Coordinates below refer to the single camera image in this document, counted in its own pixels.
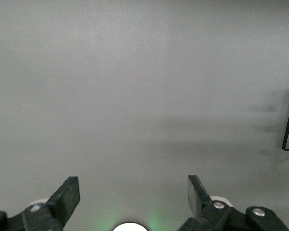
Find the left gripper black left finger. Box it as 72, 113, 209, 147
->
0, 176, 81, 231

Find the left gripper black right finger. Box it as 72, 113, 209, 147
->
177, 175, 289, 231

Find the dark grey table mat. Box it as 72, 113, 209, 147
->
0, 0, 289, 231

